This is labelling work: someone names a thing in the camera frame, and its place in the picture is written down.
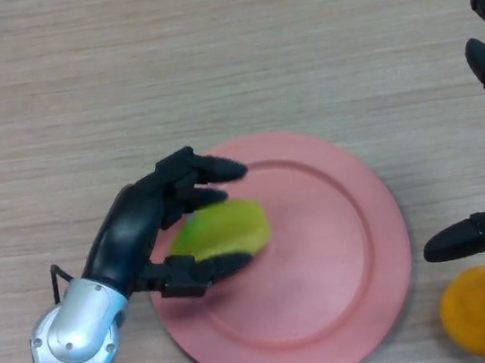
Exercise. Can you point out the yellow-green starfruit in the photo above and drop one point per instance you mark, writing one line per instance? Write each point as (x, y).
(226, 229)

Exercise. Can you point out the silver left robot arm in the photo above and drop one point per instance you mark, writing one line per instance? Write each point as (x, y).
(70, 336)

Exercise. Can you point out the pink round plate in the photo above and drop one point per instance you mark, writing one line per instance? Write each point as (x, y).
(322, 269)

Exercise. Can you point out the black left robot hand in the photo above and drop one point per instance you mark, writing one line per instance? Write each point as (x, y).
(128, 233)

